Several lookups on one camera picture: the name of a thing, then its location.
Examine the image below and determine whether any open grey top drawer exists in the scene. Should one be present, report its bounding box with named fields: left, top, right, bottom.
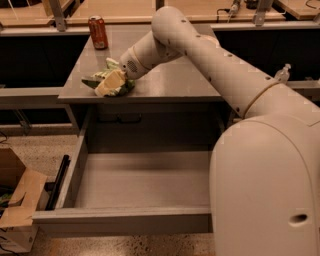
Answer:
left=32, top=109, right=218, bottom=238

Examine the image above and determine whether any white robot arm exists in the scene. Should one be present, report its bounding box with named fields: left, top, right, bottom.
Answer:
left=96, top=7, right=320, bottom=256

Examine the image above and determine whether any red soda can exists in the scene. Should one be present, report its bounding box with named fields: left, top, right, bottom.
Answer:
left=88, top=15, right=108, bottom=50

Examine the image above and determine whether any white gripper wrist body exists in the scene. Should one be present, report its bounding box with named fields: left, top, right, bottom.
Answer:
left=119, top=47, right=149, bottom=80

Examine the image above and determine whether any grey cabinet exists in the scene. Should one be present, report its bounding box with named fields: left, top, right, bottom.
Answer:
left=57, top=23, right=246, bottom=154

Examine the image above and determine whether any green jalapeno chip bag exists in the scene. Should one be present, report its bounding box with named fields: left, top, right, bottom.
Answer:
left=81, top=58, right=135, bottom=97

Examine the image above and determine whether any cardboard box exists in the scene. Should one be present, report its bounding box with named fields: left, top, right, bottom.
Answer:
left=0, top=148, right=48, bottom=254

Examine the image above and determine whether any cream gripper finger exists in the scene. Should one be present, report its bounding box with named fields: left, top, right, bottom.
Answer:
left=95, top=69, right=126, bottom=97

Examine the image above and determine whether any black drawer slide rail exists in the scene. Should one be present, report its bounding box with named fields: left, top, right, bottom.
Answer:
left=45, top=155, right=70, bottom=211

